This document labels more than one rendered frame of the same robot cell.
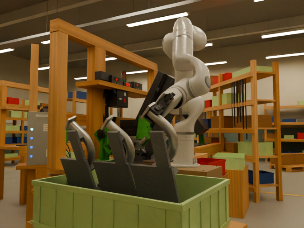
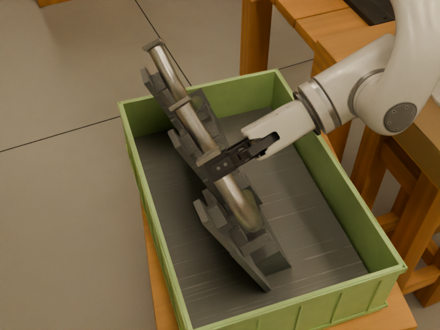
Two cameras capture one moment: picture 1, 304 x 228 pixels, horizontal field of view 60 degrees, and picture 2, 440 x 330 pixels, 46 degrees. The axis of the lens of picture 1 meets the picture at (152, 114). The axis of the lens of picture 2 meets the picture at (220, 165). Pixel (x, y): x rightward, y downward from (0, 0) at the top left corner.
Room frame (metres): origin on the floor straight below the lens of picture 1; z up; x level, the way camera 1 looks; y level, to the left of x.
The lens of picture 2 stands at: (0.42, -0.34, 1.79)
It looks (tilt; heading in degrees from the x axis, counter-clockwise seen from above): 48 degrees down; 39
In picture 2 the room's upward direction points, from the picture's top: straight up
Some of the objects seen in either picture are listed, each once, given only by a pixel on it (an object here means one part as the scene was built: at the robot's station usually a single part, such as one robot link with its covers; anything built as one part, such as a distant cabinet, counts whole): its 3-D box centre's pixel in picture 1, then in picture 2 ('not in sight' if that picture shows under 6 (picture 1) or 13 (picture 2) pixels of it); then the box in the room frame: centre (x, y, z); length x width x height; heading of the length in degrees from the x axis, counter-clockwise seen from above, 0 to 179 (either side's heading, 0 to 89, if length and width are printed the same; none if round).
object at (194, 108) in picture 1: (189, 114); not in sight; (1.58, -0.23, 1.24); 0.19 x 0.12 x 0.24; 82
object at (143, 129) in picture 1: (145, 127); not in sight; (2.25, 0.06, 1.17); 0.13 x 0.12 x 0.20; 151
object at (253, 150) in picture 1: (228, 127); not in sight; (5.40, -1.57, 1.19); 2.30 x 0.55 x 2.39; 15
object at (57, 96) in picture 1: (116, 106); not in sight; (2.50, 0.34, 1.36); 1.49 x 0.09 x 0.97; 151
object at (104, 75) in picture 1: (103, 77); not in sight; (2.20, 0.41, 1.59); 0.15 x 0.07 x 0.07; 151
